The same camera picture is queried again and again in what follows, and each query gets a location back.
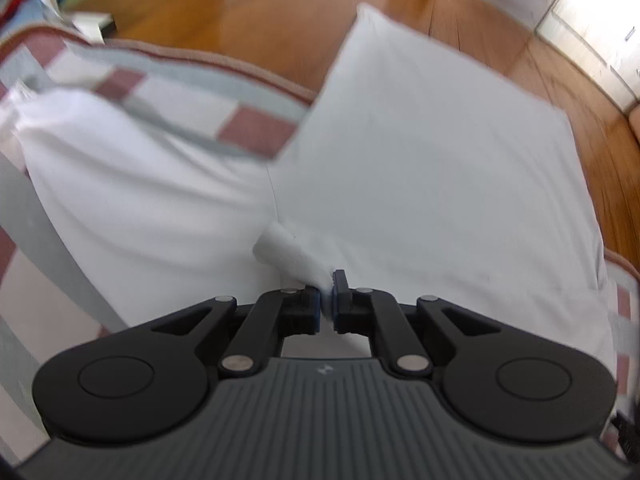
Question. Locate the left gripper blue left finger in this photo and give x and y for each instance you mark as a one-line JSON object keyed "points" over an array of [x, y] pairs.
{"points": [[274, 317]]}

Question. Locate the striped floor rug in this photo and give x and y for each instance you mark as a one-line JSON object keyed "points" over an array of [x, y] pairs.
{"points": [[148, 401]]}

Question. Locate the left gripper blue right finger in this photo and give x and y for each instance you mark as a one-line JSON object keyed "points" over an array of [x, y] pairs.
{"points": [[377, 316]]}

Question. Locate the white sweatshirt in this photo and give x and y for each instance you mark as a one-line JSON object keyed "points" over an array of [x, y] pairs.
{"points": [[418, 171]]}

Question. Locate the white drawer cabinet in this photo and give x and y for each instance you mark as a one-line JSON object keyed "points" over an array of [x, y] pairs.
{"points": [[601, 37]]}

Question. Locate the pink handbag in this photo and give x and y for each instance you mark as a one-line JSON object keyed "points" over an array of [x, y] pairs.
{"points": [[634, 121]]}

